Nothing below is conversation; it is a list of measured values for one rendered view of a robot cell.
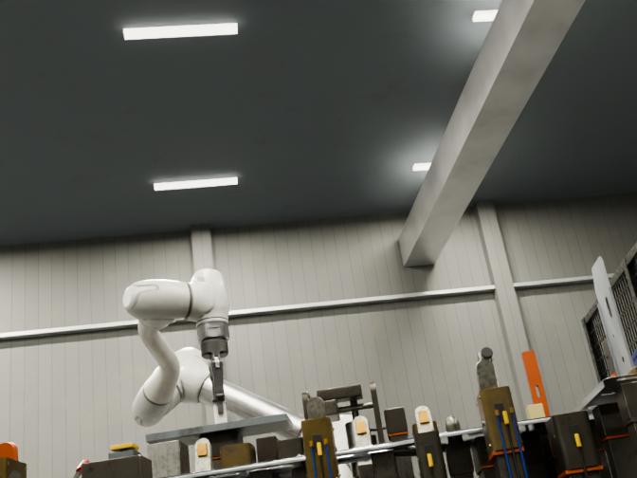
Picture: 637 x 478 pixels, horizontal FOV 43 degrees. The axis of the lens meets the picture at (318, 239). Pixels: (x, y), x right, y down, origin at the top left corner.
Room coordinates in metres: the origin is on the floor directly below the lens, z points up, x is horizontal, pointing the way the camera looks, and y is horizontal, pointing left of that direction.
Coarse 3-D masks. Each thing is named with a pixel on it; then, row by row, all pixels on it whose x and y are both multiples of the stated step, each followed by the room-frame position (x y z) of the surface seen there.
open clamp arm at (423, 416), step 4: (420, 408) 1.97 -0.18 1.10; (424, 408) 1.97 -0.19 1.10; (416, 412) 1.97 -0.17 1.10; (420, 412) 1.96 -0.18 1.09; (424, 412) 1.96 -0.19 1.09; (428, 412) 1.96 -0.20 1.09; (416, 416) 1.96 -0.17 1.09; (420, 416) 1.96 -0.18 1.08; (424, 416) 1.95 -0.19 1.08; (428, 416) 1.96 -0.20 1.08; (416, 420) 1.96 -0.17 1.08; (420, 420) 1.95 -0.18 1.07; (424, 420) 1.95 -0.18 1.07; (428, 420) 1.95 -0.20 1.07; (420, 424) 1.96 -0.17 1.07; (424, 424) 1.96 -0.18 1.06; (428, 424) 1.96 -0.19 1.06; (420, 428) 1.96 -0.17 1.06; (424, 428) 1.96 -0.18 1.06; (428, 428) 1.96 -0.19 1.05; (432, 428) 1.95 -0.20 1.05
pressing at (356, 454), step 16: (592, 416) 1.78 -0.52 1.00; (448, 432) 1.69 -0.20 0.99; (464, 432) 1.69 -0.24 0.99; (480, 432) 1.78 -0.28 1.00; (544, 432) 1.91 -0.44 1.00; (368, 448) 1.72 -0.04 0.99; (384, 448) 1.72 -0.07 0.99; (400, 448) 1.83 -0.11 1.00; (256, 464) 1.73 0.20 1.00; (272, 464) 1.73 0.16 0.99; (288, 464) 1.81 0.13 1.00; (304, 464) 1.85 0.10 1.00
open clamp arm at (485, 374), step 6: (486, 360) 1.62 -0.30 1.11; (480, 366) 1.62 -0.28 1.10; (486, 366) 1.62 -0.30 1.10; (492, 366) 1.62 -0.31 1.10; (480, 372) 1.63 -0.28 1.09; (486, 372) 1.63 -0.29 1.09; (492, 372) 1.63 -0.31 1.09; (480, 378) 1.63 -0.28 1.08; (486, 378) 1.63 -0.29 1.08; (492, 378) 1.63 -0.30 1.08; (480, 384) 1.63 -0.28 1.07; (486, 384) 1.63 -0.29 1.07; (492, 384) 1.63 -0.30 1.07; (480, 390) 1.64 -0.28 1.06
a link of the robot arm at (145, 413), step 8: (176, 392) 2.62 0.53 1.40; (136, 400) 2.57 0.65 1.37; (144, 400) 2.53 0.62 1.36; (176, 400) 2.64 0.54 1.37; (136, 408) 2.58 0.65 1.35; (144, 408) 2.55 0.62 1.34; (152, 408) 2.55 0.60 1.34; (160, 408) 2.55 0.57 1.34; (168, 408) 2.60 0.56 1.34; (136, 416) 2.61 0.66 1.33; (144, 416) 2.59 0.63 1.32; (152, 416) 2.59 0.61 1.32; (160, 416) 2.61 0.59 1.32; (144, 424) 2.64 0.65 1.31; (152, 424) 2.64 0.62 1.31
